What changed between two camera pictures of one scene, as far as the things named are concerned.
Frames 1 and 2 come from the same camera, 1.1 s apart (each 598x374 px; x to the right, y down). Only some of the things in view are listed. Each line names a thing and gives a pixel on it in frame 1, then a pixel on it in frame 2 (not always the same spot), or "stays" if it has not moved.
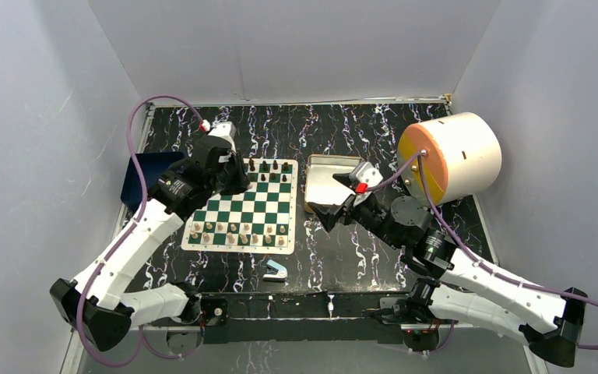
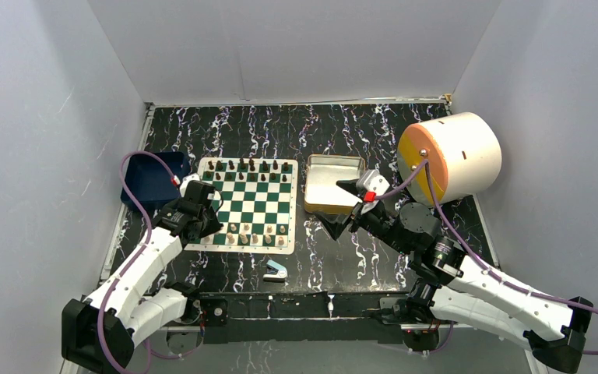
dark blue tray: [153, 165] stays
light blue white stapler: [276, 272] stays
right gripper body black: [370, 214] stays
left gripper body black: [219, 180] → [211, 224]
